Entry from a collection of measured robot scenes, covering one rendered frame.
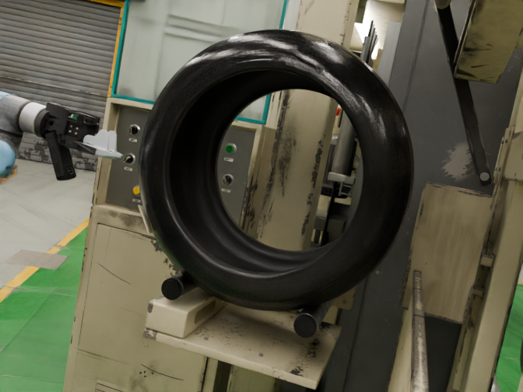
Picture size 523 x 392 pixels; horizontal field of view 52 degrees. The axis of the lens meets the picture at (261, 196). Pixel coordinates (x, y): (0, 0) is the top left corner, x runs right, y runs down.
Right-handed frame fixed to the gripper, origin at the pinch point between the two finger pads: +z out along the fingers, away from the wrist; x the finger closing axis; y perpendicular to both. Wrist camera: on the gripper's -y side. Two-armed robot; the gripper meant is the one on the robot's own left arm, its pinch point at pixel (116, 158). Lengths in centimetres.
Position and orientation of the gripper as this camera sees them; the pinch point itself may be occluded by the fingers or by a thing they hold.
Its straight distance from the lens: 126.5
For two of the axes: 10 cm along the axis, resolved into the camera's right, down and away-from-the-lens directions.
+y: 3.0, -9.4, -1.4
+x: 2.7, -0.6, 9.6
